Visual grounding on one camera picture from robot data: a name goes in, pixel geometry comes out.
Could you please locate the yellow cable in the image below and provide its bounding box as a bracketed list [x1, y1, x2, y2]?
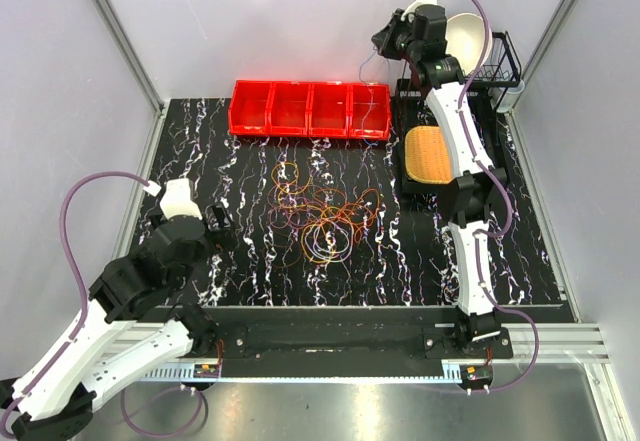
[269, 160, 316, 212]

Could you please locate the red bin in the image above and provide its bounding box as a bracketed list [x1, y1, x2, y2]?
[309, 83, 349, 139]
[228, 80, 272, 136]
[269, 82, 311, 137]
[349, 84, 391, 141]

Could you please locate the black wire dish rack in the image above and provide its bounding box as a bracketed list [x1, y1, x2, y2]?
[470, 31, 522, 91]

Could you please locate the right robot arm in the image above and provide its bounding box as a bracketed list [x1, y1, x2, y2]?
[372, 4, 506, 358]

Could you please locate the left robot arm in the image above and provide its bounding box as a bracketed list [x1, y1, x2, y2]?
[1, 205, 237, 440]

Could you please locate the white cup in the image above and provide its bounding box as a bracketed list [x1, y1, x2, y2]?
[496, 79, 526, 114]

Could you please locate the thin purple cable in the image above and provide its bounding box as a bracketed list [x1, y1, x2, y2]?
[358, 48, 396, 137]

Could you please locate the white cable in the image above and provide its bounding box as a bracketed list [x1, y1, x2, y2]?
[304, 223, 351, 262]

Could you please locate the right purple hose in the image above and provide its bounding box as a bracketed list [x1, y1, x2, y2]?
[429, 0, 541, 395]

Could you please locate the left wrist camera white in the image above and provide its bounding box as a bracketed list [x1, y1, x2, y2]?
[160, 178, 203, 220]

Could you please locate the black tray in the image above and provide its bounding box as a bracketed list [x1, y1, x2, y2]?
[396, 83, 509, 195]

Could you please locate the white bowl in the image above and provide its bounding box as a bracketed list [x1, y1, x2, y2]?
[445, 13, 492, 76]

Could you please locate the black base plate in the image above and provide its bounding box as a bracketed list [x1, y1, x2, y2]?
[157, 305, 516, 362]

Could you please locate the grey slotted cable duct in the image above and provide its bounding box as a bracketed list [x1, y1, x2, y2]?
[134, 360, 494, 383]

